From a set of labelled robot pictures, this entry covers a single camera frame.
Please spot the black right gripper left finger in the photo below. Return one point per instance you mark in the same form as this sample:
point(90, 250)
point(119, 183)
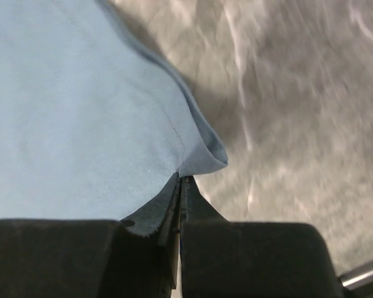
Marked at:
point(133, 257)

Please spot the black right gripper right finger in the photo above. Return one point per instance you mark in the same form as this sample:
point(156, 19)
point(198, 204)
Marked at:
point(220, 258)

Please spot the grey-blue polo shirt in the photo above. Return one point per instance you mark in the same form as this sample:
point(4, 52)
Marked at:
point(92, 123)

